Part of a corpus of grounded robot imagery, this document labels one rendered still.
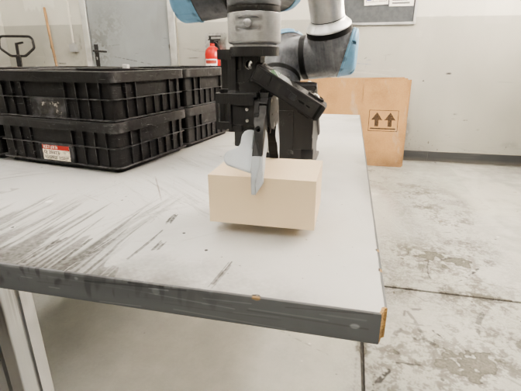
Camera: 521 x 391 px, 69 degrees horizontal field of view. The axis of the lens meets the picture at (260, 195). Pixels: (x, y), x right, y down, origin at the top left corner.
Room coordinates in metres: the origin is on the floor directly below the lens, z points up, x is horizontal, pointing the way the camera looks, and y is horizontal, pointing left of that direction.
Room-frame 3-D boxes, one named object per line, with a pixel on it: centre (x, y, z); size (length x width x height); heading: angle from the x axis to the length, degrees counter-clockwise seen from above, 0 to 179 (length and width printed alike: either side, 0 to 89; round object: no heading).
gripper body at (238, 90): (0.59, 0.02, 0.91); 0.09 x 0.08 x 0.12; 77
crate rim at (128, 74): (1.06, 0.45, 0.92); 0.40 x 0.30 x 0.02; 68
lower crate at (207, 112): (1.34, 0.34, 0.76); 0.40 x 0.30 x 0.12; 68
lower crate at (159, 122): (1.06, 0.45, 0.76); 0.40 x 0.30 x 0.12; 68
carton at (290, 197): (0.58, -0.01, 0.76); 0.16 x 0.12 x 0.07; 77
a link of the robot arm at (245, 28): (0.58, 0.01, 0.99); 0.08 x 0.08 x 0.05
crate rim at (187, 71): (1.34, 0.34, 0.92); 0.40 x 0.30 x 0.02; 68
